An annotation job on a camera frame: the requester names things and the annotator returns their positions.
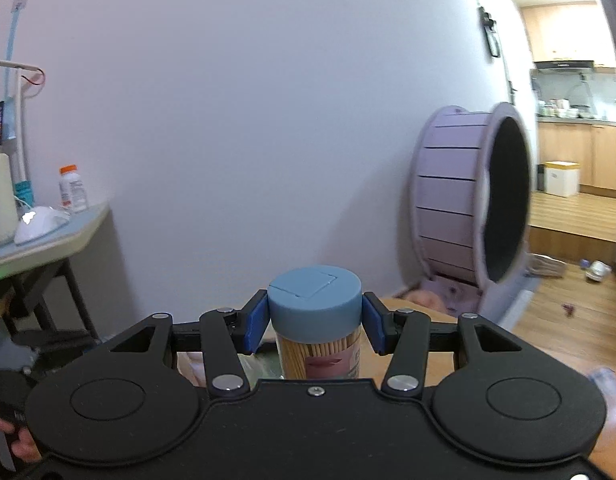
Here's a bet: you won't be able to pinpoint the grey white slipper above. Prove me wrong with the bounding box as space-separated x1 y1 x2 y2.
525 254 569 279

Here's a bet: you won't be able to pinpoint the dishes on kitchen counter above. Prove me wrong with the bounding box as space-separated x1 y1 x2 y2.
538 97 596 120

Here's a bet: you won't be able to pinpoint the wooden desk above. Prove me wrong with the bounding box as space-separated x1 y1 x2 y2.
173 296 616 480

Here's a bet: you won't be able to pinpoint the wooden upper kitchen cabinet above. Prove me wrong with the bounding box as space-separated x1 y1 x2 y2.
520 2 616 68

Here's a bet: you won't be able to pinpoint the white square bin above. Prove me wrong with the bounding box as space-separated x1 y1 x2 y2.
544 161 582 198

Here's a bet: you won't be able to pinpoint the person's left hand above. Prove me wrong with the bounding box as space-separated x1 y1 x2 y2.
0 412 43 462

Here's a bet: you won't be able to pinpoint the blue wall strap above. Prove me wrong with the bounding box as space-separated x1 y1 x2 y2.
5 0 30 103

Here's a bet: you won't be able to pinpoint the purple cat exercise wheel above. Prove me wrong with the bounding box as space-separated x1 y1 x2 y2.
403 102 543 322

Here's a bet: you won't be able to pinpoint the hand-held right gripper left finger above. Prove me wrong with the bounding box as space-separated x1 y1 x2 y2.
107 289 269 401

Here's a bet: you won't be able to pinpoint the cream cylindrical bottle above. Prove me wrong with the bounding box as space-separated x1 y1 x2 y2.
0 150 19 248

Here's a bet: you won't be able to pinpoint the blue lid toothpick jar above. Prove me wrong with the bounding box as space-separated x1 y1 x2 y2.
267 265 365 381

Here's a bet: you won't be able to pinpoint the grey folding side table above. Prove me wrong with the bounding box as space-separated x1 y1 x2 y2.
0 202 114 343

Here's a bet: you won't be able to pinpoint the white domed device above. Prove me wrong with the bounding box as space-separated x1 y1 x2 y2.
13 206 71 246

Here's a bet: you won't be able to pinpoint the wooden kitchen cabinet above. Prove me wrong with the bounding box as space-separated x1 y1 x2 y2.
520 2 616 68
535 120 616 197

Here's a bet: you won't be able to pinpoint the range hood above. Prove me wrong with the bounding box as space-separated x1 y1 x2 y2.
532 60 596 72

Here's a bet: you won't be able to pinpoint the white bottle orange cap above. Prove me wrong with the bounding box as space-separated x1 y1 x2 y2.
58 165 90 213

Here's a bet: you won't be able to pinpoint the black wall hanger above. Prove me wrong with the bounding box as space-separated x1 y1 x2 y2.
476 5 502 59

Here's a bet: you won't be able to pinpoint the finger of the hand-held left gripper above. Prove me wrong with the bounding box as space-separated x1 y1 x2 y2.
13 329 105 361

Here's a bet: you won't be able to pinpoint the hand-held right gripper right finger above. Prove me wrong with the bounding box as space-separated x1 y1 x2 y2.
363 290 526 401

